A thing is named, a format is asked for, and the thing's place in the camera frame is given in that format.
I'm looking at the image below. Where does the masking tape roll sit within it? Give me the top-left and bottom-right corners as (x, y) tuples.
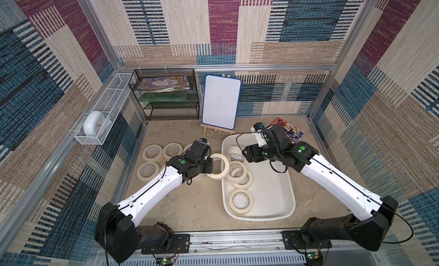
(137, 162), (160, 182)
(229, 189), (254, 215)
(183, 144), (192, 153)
(142, 144), (163, 163)
(225, 161), (247, 184)
(232, 170), (253, 189)
(205, 153), (229, 180)
(227, 146), (246, 162)
(163, 142), (183, 161)

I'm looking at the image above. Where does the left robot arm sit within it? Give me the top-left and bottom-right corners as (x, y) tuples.
(94, 156), (213, 263)

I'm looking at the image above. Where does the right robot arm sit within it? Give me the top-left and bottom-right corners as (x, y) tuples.
(242, 141), (398, 251)

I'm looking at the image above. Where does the white plastic storage box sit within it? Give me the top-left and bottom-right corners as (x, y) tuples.
(221, 133), (296, 222)

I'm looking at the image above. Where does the red manga book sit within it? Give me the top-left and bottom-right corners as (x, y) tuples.
(271, 117), (305, 143)

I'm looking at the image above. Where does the blue framed whiteboard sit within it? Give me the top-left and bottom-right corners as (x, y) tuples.
(202, 75), (242, 130)

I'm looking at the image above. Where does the green book on shelf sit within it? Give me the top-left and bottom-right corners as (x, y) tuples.
(138, 91), (189, 102)

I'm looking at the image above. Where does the colourful magazine on shelf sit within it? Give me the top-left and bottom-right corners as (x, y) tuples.
(137, 76), (190, 93)

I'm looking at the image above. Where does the white alarm clock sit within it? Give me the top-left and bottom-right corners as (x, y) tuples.
(83, 110), (113, 136)

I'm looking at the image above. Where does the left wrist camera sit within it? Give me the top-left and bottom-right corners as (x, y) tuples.
(184, 138), (211, 164)

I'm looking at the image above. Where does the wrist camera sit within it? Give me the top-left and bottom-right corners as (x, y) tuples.
(251, 123), (293, 152)
(184, 138), (211, 164)

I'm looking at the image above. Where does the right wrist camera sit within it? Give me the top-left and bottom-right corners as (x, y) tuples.
(251, 123), (293, 152)

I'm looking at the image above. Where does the black wire shelf rack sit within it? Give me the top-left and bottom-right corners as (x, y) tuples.
(129, 68), (200, 121)

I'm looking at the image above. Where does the white wire wall basket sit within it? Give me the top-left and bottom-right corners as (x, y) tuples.
(75, 73), (131, 145)

